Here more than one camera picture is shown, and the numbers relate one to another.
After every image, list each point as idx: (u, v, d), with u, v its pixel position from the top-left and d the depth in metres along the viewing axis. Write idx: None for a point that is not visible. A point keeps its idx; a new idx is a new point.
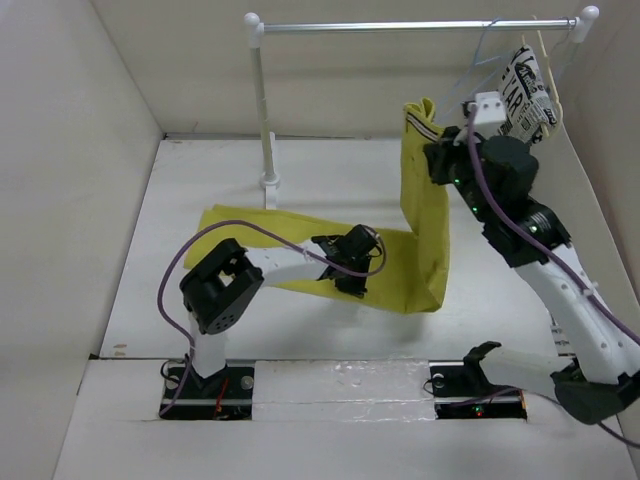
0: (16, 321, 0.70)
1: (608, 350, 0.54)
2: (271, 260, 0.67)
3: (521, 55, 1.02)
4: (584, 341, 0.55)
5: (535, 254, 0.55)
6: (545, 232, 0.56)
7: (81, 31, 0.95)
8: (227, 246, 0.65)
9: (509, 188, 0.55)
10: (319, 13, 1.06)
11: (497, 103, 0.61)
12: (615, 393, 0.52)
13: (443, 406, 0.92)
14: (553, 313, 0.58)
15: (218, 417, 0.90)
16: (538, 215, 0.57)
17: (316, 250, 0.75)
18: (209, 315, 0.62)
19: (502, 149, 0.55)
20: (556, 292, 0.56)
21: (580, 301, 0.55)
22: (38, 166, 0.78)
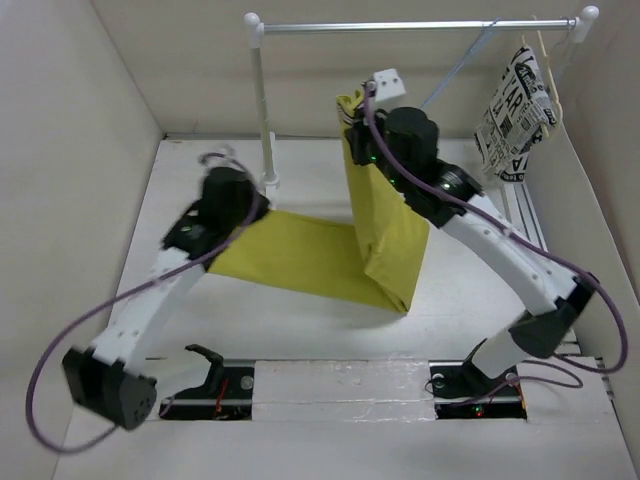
0: (16, 321, 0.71)
1: (539, 280, 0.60)
2: (129, 335, 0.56)
3: (521, 55, 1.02)
4: (516, 277, 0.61)
5: (453, 209, 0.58)
6: (458, 187, 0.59)
7: (80, 31, 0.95)
8: (72, 366, 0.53)
9: (417, 154, 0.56)
10: (319, 13, 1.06)
11: (395, 79, 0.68)
12: (558, 318, 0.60)
13: (443, 406, 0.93)
14: (484, 259, 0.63)
15: (218, 417, 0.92)
16: (450, 174, 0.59)
17: (172, 261, 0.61)
18: (122, 420, 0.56)
19: (401, 117, 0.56)
20: (481, 238, 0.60)
21: (504, 242, 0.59)
22: (38, 166, 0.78)
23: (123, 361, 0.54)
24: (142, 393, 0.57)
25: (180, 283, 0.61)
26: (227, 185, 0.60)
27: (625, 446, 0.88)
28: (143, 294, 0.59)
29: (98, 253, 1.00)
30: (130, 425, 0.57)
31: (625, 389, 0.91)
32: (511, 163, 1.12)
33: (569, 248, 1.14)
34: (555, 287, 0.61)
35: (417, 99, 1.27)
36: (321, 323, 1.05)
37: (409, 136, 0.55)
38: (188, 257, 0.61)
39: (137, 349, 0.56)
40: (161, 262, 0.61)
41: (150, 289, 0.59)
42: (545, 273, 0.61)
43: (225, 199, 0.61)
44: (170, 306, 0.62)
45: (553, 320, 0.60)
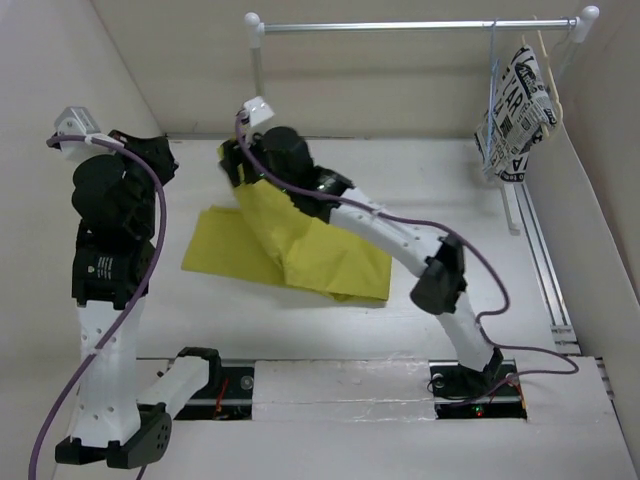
0: (15, 321, 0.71)
1: (408, 247, 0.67)
2: (105, 414, 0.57)
3: (521, 55, 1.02)
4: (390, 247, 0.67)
5: (330, 205, 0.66)
6: (333, 188, 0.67)
7: (80, 31, 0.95)
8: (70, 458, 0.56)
9: (290, 167, 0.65)
10: (319, 13, 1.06)
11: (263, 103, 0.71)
12: (428, 278, 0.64)
13: (443, 406, 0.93)
14: (371, 242, 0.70)
15: (218, 417, 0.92)
16: (326, 177, 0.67)
17: (103, 318, 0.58)
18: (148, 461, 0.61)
19: (276, 140, 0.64)
20: (357, 223, 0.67)
21: (374, 220, 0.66)
22: (38, 166, 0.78)
23: (117, 437, 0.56)
24: (152, 434, 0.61)
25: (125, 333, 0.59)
26: (115, 187, 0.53)
27: (625, 446, 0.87)
28: (92, 366, 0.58)
29: None
30: (159, 453, 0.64)
31: (625, 389, 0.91)
32: (511, 163, 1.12)
33: (569, 248, 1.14)
34: (426, 249, 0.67)
35: (417, 99, 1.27)
36: (321, 322, 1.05)
37: (282, 152, 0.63)
38: (115, 306, 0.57)
39: (126, 416, 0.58)
40: (91, 323, 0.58)
41: (98, 358, 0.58)
42: (414, 240, 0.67)
43: (114, 202, 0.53)
44: (130, 356, 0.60)
45: (427, 279, 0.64)
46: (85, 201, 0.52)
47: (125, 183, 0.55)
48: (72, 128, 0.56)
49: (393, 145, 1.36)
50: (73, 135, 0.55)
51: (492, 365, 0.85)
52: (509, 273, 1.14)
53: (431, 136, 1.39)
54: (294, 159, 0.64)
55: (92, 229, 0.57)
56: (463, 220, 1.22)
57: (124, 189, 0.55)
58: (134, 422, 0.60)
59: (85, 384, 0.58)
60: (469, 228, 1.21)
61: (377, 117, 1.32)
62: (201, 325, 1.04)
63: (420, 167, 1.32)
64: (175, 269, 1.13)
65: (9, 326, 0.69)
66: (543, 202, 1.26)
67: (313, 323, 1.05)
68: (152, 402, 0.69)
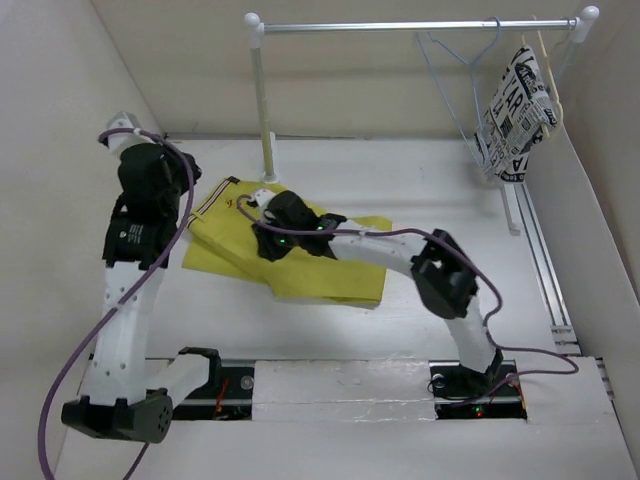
0: (16, 321, 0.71)
1: (398, 250, 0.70)
2: (115, 372, 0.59)
3: (521, 55, 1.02)
4: (388, 258, 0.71)
5: (327, 239, 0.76)
6: (331, 226, 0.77)
7: (81, 31, 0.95)
8: (77, 419, 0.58)
9: (292, 221, 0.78)
10: (319, 13, 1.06)
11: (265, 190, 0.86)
12: (417, 273, 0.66)
13: (443, 406, 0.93)
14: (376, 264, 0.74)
15: (218, 417, 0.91)
16: (328, 219, 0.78)
17: (125, 277, 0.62)
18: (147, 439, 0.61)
19: (276, 201, 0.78)
20: (354, 248, 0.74)
21: (363, 240, 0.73)
22: (38, 166, 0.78)
23: (123, 399, 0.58)
24: (156, 409, 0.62)
25: (144, 295, 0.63)
26: (155, 165, 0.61)
27: (625, 446, 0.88)
28: (111, 323, 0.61)
29: (99, 253, 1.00)
30: (160, 435, 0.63)
31: (625, 390, 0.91)
32: (511, 163, 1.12)
33: (568, 248, 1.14)
34: (416, 249, 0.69)
35: (417, 100, 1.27)
36: (321, 322, 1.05)
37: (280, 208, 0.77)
38: (139, 267, 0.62)
39: (134, 380, 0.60)
40: (114, 282, 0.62)
41: (117, 315, 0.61)
42: (401, 244, 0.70)
43: (153, 179, 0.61)
44: (145, 321, 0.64)
45: (418, 277, 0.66)
46: (128, 175, 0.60)
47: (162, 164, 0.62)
48: (121, 124, 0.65)
49: (394, 145, 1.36)
50: (122, 129, 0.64)
51: (494, 367, 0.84)
52: (509, 273, 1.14)
53: (431, 136, 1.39)
54: (291, 210, 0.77)
55: (128, 203, 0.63)
56: (463, 220, 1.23)
57: (163, 170, 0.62)
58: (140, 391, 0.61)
59: (100, 342, 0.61)
60: (469, 228, 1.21)
61: (377, 118, 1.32)
62: (201, 325, 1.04)
63: (420, 167, 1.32)
64: (176, 269, 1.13)
65: (9, 326, 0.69)
66: (543, 202, 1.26)
67: (313, 323, 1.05)
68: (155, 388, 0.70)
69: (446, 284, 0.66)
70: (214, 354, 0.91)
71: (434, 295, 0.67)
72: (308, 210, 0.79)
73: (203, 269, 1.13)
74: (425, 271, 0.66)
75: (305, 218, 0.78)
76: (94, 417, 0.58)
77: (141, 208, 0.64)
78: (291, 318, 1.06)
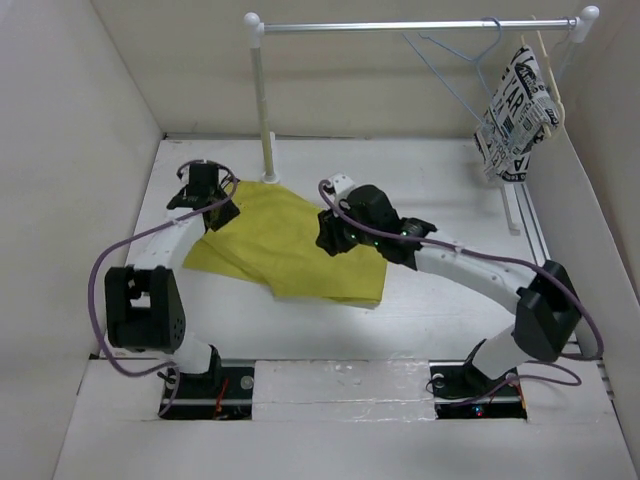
0: (16, 321, 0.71)
1: (501, 278, 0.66)
2: (161, 253, 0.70)
3: (521, 55, 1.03)
4: (485, 282, 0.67)
5: (410, 247, 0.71)
6: (416, 233, 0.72)
7: (81, 31, 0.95)
8: (115, 277, 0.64)
9: (373, 218, 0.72)
10: (319, 13, 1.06)
11: (343, 176, 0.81)
12: (527, 309, 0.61)
13: (443, 406, 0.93)
14: (455, 279, 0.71)
15: (218, 417, 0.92)
16: (411, 226, 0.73)
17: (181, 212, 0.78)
18: (163, 337, 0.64)
19: (362, 193, 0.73)
20: (443, 263, 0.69)
21: (458, 258, 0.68)
22: (38, 166, 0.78)
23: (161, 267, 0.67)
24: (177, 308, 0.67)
25: (192, 225, 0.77)
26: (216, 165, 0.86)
27: (625, 446, 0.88)
28: (164, 232, 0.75)
29: (98, 253, 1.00)
30: (173, 343, 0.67)
31: (625, 390, 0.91)
32: (513, 163, 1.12)
33: (568, 248, 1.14)
34: (521, 280, 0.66)
35: (417, 99, 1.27)
36: (321, 321, 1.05)
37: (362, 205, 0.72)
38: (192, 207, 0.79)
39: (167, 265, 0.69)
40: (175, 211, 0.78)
41: (170, 228, 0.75)
42: (503, 270, 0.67)
43: (211, 174, 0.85)
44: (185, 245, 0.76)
45: (527, 312, 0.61)
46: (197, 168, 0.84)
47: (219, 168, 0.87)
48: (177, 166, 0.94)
49: (394, 145, 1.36)
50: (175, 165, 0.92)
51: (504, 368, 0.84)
52: None
53: (432, 136, 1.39)
54: (376, 210, 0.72)
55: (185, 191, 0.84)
56: (464, 220, 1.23)
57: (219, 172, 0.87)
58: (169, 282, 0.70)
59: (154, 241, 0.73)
60: (469, 228, 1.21)
61: (377, 117, 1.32)
62: (202, 325, 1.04)
63: (420, 167, 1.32)
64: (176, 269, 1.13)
65: (9, 326, 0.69)
66: (543, 203, 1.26)
67: (313, 322, 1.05)
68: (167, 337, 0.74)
69: (553, 322, 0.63)
70: (214, 353, 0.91)
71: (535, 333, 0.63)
72: (392, 212, 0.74)
73: (203, 270, 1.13)
74: (538, 309, 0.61)
75: (388, 220, 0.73)
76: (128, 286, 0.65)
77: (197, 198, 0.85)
78: (292, 317, 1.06)
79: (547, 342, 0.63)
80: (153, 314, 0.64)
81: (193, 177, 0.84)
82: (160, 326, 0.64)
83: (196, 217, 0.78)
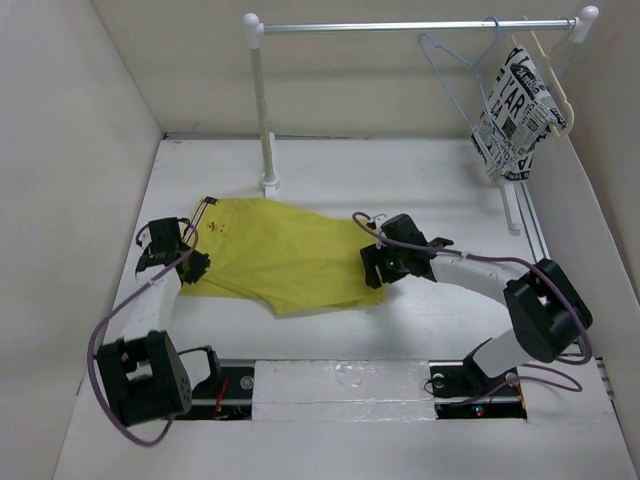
0: (16, 321, 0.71)
1: (496, 274, 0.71)
2: (148, 315, 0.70)
3: (516, 56, 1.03)
4: (486, 280, 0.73)
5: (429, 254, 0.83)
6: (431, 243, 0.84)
7: (81, 32, 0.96)
8: (107, 352, 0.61)
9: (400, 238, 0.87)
10: (318, 13, 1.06)
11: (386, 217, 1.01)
12: (512, 294, 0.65)
13: (443, 406, 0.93)
14: (470, 286, 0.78)
15: (218, 417, 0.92)
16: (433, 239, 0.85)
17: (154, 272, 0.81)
18: (172, 400, 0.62)
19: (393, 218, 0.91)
20: (453, 268, 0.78)
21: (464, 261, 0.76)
22: (38, 167, 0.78)
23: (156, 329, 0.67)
24: (181, 372, 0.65)
25: (168, 281, 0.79)
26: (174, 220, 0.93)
27: (625, 447, 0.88)
28: (142, 296, 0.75)
29: (98, 254, 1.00)
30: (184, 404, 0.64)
31: (625, 390, 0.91)
32: (517, 164, 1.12)
33: (568, 248, 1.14)
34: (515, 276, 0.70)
35: (417, 99, 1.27)
36: (323, 322, 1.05)
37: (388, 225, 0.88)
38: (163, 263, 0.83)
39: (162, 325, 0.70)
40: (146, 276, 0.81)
41: (147, 291, 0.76)
42: (501, 267, 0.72)
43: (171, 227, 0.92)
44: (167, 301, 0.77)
45: (512, 299, 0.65)
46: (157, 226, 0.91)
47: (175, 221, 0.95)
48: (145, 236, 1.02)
49: (393, 145, 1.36)
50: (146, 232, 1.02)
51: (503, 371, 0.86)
52: None
53: (432, 136, 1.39)
54: (399, 228, 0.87)
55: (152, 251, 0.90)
56: (463, 220, 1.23)
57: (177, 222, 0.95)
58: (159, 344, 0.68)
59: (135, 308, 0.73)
60: (470, 228, 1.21)
61: (377, 117, 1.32)
62: (202, 325, 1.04)
63: (420, 167, 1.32)
64: None
65: (9, 324, 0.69)
66: (543, 202, 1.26)
67: (312, 323, 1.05)
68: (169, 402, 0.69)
69: (545, 316, 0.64)
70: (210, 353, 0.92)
71: (527, 326, 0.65)
72: (416, 232, 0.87)
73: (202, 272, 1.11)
74: (522, 297, 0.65)
75: (412, 238, 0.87)
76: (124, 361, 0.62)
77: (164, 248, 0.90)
78: (295, 317, 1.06)
79: (537, 333, 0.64)
80: (156, 380, 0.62)
81: (155, 231, 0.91)
82: (165, 389, 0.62)
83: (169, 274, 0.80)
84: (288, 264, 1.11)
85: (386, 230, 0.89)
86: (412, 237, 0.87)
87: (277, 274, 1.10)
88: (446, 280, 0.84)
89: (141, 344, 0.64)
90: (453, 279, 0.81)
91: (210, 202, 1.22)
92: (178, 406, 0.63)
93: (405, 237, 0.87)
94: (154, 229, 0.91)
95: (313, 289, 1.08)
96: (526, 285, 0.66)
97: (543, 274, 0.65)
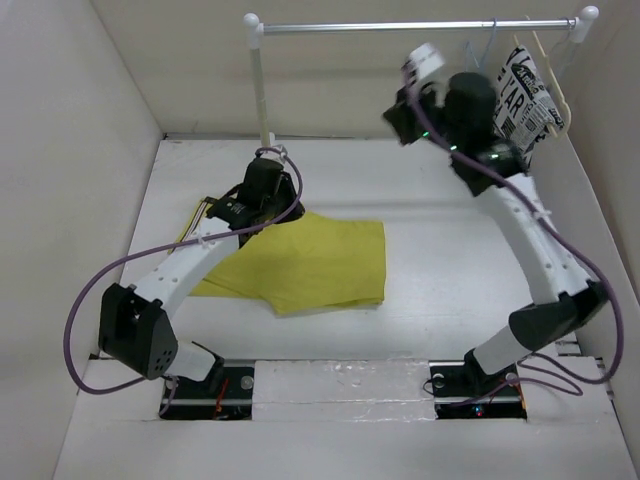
0: (16, 321, 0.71)
1: (554, 269, 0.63)
2: (168, 279, 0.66)
3: (517, 56, 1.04)
4: (536, 264, 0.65)
5: (491, 181, 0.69)
6: (504, 160, 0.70)
7: (81, 32, 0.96)
8: (112, 294, 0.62)
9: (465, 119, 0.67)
10: (318, 13, 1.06)
11: (430, 54, 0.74)
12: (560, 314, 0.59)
13: (443, 406, 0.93)
14: (513, 241, 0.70)
15: (218, 417, 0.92)
16: (502, 147, 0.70)
17: (216, 229, 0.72)
18: (141, 365, 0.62)
19: (465, 79, 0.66)
20: (512, 217, 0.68)
21: (530, 223, 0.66)
22: (38, 166, 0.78)
23: (161, 301, 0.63)
24: (164, 345, 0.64)
25: (219, 247, 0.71)
26: (274, 172, 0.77)
27: (625, 447, 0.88)
28: (186, 248, 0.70)
29: (97, 254, 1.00)
30: (153, 372, 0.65)
31: (625, 390, 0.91)
32: None
33: None
34: (571, 283, 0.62)
35: None
36: (322, 321, 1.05)
37: (469, 97, 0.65)
38: (229, 226, 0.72)
39: (174, 296, 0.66)
40: (205, 227, 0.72)
41: (192, 245, 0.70)
42: (561, 264, 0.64)
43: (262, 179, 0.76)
44: (203, 268, 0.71)
45: (554, 315, 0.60)
46: (255, 169, 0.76)
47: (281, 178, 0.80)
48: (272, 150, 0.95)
49: (393, 145, 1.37)
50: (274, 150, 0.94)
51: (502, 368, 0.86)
52: (509, 271, 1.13)
53: None
54: (478, 110, 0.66)
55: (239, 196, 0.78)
56: (464, 220, 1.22)
57: (278, 182, 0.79)
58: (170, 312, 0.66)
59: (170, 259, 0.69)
60: (470, 228, 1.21)
61: (377, 117, 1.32)
62: (202, 325, 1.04)
63: (420, 167, 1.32)
64: None
65: (9, 325, 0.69)
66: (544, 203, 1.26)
67: (312, 325, 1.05)
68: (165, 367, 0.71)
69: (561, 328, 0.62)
70: (217, 361, 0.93)
71: (537, 332, 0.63)
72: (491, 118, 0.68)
73: None
74: (564, 317, 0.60)
75: (482, 127, 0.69)
76: (125, 306, 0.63)
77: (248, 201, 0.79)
78: (295, 316, 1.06)
79: (542, 340, 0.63)
80: (137, 345, 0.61)
81: (249, 173, 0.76)
82: (141, 354, 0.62)
83: (226, 240, 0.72)
84: (292, 264, 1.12)
85: (454, 95, 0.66)
86: (480, 122, 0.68)
87: (280, 274, 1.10)
88: (488, 208, 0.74)
89: (144, 304, 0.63)
90: (500, 220, 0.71)
91: (210, 202, 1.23)
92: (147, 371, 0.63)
93: (476, 121, 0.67)
94: (250, 174, 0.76)
95: (314, 288, 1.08)
96: (574, 307, 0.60)
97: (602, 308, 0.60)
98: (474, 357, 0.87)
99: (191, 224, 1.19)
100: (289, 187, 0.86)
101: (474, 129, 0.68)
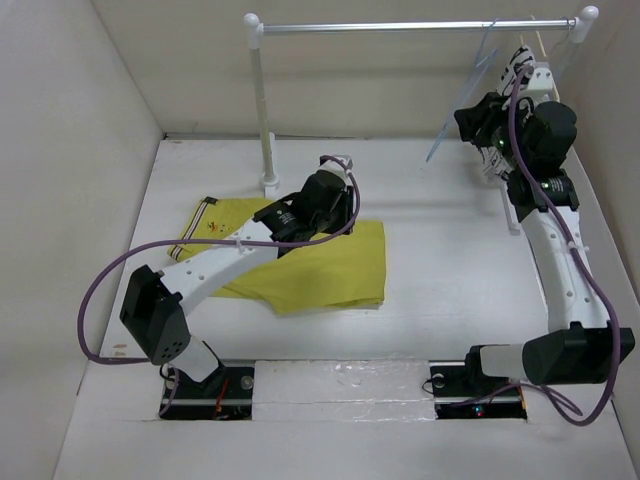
0: (15, 321, 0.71)
1: (574, 299, 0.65)
2: (195, 274, 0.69)
3: (520, 55, 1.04)
4: (558, 291, 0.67)
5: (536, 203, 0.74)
6: (556, 191, 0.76)
7: (81, 32, 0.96)
8: (139, 277, 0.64)
9: (540, 142, 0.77)
10: (319, 13, 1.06)
11: (546, 74, 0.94)
12: (564, 340, 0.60)
13: (443, 406, 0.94)
14: (543, 266, 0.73)
15: (218, 417, 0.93)
16: (559, 183, 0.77)
17: (256, 233, 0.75)
18: (150, 351, 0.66)
19: (552, 110, 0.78)
20: (547, 242, 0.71)
21: (562, 251, 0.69)
22: (37, 166, 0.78)
23: (181, 296, 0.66)
24: (172, 339, 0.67)
25: (255, 254, 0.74)
26: (332, 190, 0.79)
27: (625, 447, 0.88)
28: (222, 249, 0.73)
29: (97, 253, 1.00)
30: (160, 359, 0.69)
31: (625, 390, 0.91)
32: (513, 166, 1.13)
33: None
34: (589, 318, 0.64)
35: (418, 98, 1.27)
36: (322, 320, 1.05)
37: (543, 124, 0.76)
38: (271, 236, 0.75)
39: (196, 292, 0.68)
40: (247, 231, 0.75)
41: (230, 246, 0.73)
42: (584, 297, 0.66)
43: (322, 199, 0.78)
44: (235, 271, 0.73)
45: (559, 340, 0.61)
46: (314, 187, 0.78)
47: (339, 194, 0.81)
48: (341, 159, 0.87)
49: (393, 145, 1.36)
50: (338, 162, 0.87)
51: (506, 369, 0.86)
52: (509, 272, 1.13)
53: (432, 137, 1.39)
54: (548, 140, 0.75)
55: (295, 203, 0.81)
56: (464, 220, 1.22)
57: (335, 200, 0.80)
58: (188, 306, 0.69)
59: (204, 256, 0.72)
60: (469, 229, 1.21)
61: (377, 118, 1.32)
62: (202, 325, 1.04)
63: (421, 167, 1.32)
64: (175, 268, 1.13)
65: (9, 324, 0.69)
66: None
67: (313, 326, 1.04)
68: (176, 355, 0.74)
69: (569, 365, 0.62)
70: (218, 368, 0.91)
71: (546, 361, 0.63)
72: (559, 154, 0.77)
73: None
74: (570, 348, 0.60)
75: (548, 158, 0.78)
76: (154, 285, 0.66)
77: (300, 212, 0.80)
78: (295, 316, 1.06)
79: (545, 369, 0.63)
80: (150, 333, 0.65)
81: (310, 186, 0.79)
82: (151, 342, 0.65)
83: (263, 248, 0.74)
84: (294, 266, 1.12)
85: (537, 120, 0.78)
86: (551, 155, 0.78)
87: (282, 275, 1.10)
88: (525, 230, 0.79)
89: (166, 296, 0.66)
90: (535, 246, 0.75)
91: (210, 202, 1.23)
92: (153, 357, 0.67)
93: (544, 149, 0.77)
94: (309, 188, 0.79)
95: (314, 289, 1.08)
96: (585, 342, 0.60)
97: (613, 351, 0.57)
98: (480, 354, 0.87)
99: (191, 224, 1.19)
100: (346, 203, 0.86)
101: (542, 157, 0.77)
